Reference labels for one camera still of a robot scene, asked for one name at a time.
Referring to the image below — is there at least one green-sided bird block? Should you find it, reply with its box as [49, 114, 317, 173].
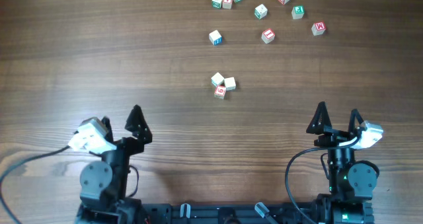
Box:
[211, 72, 225, 87]

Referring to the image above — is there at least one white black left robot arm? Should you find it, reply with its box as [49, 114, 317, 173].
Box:
[69, 105, 153, 223]

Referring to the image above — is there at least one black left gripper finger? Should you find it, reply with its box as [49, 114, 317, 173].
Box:
[101, 116, 114, 143]
[125, 104, 153, 144]

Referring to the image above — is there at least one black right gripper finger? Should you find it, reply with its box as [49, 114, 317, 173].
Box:
[348, 109, 364, 137]
[306, 101, 332, 135]

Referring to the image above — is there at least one blue-sided snail block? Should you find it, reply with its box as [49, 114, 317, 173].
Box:
[224, 77, 236, 91]

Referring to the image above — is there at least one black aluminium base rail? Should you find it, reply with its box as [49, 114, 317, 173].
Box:
[79, 201, 376, 224]

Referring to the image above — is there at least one green-sided pattern block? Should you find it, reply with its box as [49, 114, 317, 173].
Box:
[254, 4, 268, 20]

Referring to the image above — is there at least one red 6 number block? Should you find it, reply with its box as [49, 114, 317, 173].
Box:
[214, 85, 226, 99]

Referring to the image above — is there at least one red M letter block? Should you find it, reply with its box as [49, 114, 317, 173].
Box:
[311, 22, 327, 36]

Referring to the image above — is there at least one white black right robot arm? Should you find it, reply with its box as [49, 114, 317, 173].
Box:
[306, 102, 384, 224]

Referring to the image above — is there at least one red I letter block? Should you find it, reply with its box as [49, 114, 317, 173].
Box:
[261, 28, 276, 44]

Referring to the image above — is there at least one green E letter block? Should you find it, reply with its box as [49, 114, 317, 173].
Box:
[291, 5, 305, 20]

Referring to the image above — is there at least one blue P letter block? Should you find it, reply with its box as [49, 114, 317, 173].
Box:
[209, 30, 222, 46]

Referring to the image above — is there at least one green Z letter block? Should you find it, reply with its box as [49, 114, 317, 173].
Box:
[211, 0, 223, 9]

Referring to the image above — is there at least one red V letter block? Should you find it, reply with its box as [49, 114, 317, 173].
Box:
[222, 0, 233, 9]

